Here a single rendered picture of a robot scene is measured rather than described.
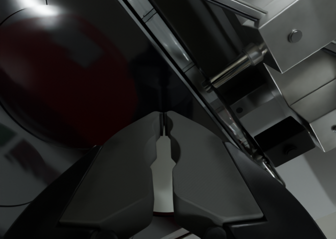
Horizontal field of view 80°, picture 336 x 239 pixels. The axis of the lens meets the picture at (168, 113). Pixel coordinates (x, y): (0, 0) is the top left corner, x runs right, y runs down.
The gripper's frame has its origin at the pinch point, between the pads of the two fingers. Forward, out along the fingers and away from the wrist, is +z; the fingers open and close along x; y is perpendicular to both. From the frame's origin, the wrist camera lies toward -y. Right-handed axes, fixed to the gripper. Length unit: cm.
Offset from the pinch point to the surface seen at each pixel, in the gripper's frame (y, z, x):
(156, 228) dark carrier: 14.2, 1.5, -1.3
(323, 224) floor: 156, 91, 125
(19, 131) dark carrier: 1.8, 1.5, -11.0
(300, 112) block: 1.3, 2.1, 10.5
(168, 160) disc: 5.1, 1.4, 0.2
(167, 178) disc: 7.1, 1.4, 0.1
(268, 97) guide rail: 2.0, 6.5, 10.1
